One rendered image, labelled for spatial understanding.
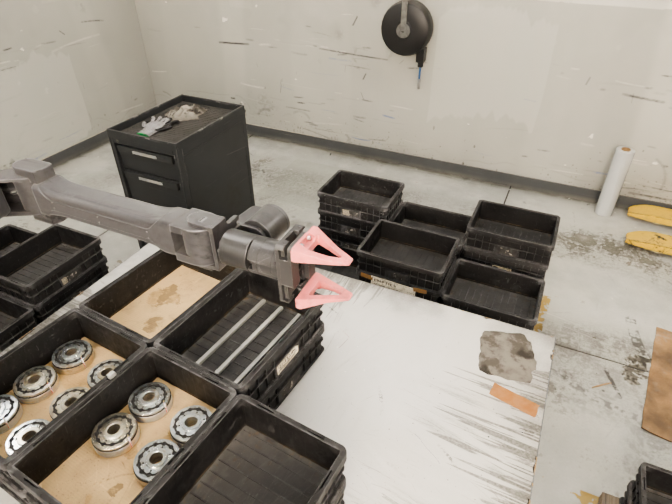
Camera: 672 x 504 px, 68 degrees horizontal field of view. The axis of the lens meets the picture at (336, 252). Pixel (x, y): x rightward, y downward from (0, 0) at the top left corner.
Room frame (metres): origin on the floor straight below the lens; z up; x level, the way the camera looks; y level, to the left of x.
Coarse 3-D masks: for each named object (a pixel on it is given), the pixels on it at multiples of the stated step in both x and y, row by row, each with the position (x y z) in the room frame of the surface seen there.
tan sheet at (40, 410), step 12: (96, 348) 1.00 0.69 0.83; (96, 360) 0.96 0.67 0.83; (84, 372) 0.92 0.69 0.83; (60, 384) 0.87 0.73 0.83; (72, 384) 0.87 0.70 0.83; (84, 384) 0.87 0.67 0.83; (24, 408) 0.80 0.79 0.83; (36, 408) 0.80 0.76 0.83; (48, 408) 0.80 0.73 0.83; (24, 420) 0.76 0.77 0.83; (48, 420) 0.76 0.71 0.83; (0, 444) 0.70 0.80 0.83
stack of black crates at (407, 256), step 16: (384, 224) 2.06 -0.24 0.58; (400, 224) 2.03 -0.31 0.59; (368, 240) 1.91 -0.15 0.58; (384, 240) 2.04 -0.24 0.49; (400, 240) 2.02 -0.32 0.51; (416, 240) 1.98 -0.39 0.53; (432, 240) 1.95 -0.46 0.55; (448, 240) 1.92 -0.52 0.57; (368, 256) 1.78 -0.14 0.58; (384, 256) 1.91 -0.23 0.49; (400, 256) 1.91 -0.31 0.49; (416, 256) 1.91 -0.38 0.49; (432, 256) 1.91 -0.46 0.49; (448, 256) 1.77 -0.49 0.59; (368, 272) 1.79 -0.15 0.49; (384, 272) 1.76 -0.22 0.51; (400, 272) 1.73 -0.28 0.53; (416, 272) 1.70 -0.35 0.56; (432, 272) 1.66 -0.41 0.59; (448, 272) 1.79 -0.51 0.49; (432, 288) 1.66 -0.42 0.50
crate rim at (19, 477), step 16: (144, 352) 0.90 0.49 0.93; (160, 352) 0.90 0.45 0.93; (128, 368) 0.84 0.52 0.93; (192, 368) 0.84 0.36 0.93; (224, 384) 0.79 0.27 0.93; (224, 400) 0.75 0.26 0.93; (64, 416) 0.70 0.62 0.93; (48, 432) 0.66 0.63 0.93; (32, 448) 0.62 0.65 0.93; (16, 464) 0.59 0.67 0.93; (16, 480) 0.56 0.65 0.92; (32, 480) 0.55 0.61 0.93; (48, 496) 0.52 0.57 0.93; (144, 496) 0.52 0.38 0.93
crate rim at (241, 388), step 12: (264, 276) 1.21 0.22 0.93; (204, 300) 1.10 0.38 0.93; (192, 312) 1.05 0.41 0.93; (312, 312) 1.05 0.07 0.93; (180, 324) 1.00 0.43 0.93; (300, 324) 1.00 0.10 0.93; (168, 336) 0.96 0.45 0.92; (288, 336) 0.95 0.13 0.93; (276, 348) 0.91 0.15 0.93; (180, 360) 0.87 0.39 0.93; (264, 360) 0.87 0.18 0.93; (204, 372) 0.83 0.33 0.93; (252, 372) 0.83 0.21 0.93; (228, 384) 0.79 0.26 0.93; (240, 384) 0.79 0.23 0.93; (252, 384) 0.81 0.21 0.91
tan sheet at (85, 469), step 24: (168, 384) 0.87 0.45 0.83; (144, 432) 0.73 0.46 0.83; (168, 432) 0.73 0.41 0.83; (72, 456) 0.67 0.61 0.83; (96, 456) 0.67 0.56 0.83; (120, 456) 0.67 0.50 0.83; (48, 480) 0.61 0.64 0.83; (72, 480) 0.61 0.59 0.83; (96, 480) 0.61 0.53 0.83; (120, 480) 0.61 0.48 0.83
